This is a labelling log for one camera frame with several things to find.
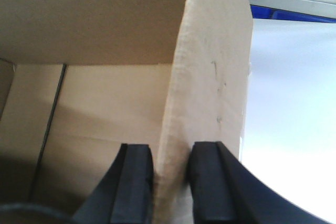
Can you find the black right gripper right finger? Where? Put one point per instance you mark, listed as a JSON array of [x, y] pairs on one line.
[[224, 191]]

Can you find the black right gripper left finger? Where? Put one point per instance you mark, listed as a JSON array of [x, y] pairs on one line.
[[124, 194]]

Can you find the brown cardboard box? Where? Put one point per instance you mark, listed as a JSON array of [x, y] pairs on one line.
[[81, 77]]

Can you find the large blue plastic bin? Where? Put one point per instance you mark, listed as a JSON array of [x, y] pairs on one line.
[[260, 12]]

